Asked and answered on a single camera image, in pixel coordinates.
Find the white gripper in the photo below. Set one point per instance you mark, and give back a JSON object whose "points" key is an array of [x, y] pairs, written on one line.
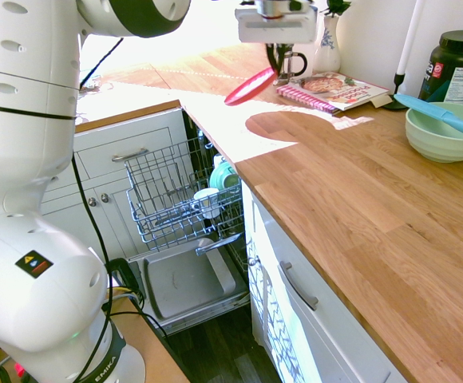
{"points": [[275, 28]]}

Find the red plastic plate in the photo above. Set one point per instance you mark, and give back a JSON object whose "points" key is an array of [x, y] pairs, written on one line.
{"points": [[249, 88]]}

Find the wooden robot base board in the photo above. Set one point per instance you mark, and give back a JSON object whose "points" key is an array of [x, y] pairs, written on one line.
{"points": [[155, 343]]}

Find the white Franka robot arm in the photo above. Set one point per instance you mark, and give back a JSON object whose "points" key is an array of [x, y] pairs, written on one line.
{"points": [[24, 159]]}

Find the grey dishwasher door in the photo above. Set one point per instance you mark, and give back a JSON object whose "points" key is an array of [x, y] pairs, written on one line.
{"points": [[187, 279]]}

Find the white vase with blue print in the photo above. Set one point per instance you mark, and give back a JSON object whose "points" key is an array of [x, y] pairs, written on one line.
{"points": [[327, 50]]}

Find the spiral-bound food cookbook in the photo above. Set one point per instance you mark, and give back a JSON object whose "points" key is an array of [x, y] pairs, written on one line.
{"points": [[331, 92]]}

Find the green plant sprig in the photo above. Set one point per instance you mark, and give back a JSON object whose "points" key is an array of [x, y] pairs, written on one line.
{"points": [[337, 6]]}

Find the black candle holder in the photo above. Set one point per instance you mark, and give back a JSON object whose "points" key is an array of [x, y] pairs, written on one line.
{"points": [[398, 95]]}

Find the tall white candle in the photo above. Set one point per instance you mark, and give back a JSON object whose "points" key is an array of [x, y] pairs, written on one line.
{"points": [[410, 36]]}

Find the green bowl in rack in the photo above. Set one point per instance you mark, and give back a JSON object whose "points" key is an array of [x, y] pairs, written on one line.
{"points": [[223, 175]]}

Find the white cup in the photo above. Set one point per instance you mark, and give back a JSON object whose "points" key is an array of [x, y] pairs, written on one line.
{"points": [[207, 201]]}

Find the light blue plastic knife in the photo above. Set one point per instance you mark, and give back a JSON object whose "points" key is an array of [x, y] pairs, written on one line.
{"points": [[443, 116]]}

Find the black protein powder jar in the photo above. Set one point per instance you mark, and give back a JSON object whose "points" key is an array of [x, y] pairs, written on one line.
{"points": [[455, 68]]}

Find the pale green ribbed bowl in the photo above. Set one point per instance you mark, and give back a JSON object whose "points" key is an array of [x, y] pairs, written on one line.
{"points": [[439, 137]]}

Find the small metal door knob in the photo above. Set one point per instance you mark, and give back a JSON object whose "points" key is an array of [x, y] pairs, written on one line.
{"points": [[253, 261]]}

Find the white cabinet with knobbed doors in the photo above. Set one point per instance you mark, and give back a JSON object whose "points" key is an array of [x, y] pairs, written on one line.
{"points": [[108, 179]]}

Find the round metal cabinet knob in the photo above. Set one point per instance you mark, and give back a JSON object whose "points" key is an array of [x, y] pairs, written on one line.
{"points": [[105, 197], [92, 202]]}

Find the white cabinet under wooden counter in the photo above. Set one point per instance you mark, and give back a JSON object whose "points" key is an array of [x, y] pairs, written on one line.
{"points": [[319, 319]]}

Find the metal rack slide rail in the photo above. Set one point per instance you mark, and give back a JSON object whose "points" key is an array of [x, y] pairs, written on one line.
{"points": [[219, 243]]}

